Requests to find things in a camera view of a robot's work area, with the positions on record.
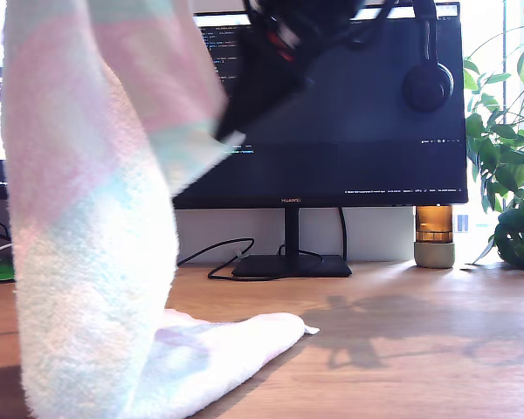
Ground pastel checked fluffy tea towel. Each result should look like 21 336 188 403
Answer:
2 0 321 419

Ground black Huawei monitor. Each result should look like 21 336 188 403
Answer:
170 2 470 210

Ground black monitor stand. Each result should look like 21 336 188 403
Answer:
231 207 353 278

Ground black headphones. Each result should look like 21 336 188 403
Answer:
399 0 456 114

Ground amber glass lamp grey base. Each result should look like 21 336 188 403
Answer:
413 205 457 270

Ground green leafy houseplant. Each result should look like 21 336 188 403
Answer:
461 0 524 274

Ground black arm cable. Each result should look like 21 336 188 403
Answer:
348 0 401 50

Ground black monitor power cable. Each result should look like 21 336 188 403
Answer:
337 208 350 263

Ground thin black looped cable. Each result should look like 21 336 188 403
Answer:
277 243 325 266

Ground black USB cable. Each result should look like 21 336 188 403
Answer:
176 237 257 281

